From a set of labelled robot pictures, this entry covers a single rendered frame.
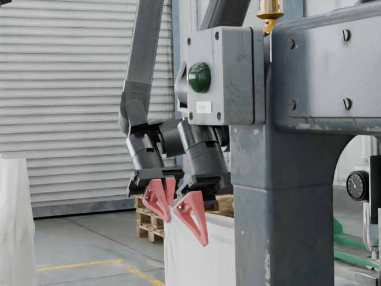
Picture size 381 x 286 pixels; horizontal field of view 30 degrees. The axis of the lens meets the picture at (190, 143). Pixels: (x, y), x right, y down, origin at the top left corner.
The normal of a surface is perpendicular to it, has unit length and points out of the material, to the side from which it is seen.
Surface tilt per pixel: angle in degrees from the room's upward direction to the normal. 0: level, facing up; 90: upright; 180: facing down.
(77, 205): 90
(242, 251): 90
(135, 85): 63
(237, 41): 90
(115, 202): 90
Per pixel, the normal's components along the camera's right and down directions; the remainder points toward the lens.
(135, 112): 0.14, -0.40
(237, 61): 0.44, 0.04
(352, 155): -0.90, 0.04
